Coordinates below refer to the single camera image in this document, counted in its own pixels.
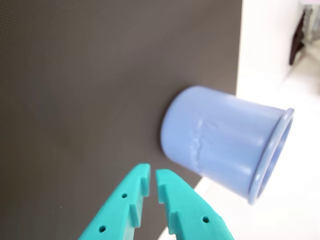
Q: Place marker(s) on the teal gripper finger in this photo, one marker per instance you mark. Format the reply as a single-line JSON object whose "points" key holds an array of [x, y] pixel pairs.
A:
{"points": [[112, 212], [190, 215]]}

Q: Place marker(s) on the lavender ceramic cup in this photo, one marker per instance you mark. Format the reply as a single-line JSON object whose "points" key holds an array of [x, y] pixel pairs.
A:
{"points": [[220, 140]]}

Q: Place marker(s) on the dark grey textured mat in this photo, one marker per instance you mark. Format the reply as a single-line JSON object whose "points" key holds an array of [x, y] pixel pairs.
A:
{"points": [[75, 100]]}

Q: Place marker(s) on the dark brown background object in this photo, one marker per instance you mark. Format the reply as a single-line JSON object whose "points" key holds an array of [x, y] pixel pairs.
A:
{"points": [[297, 42]]}

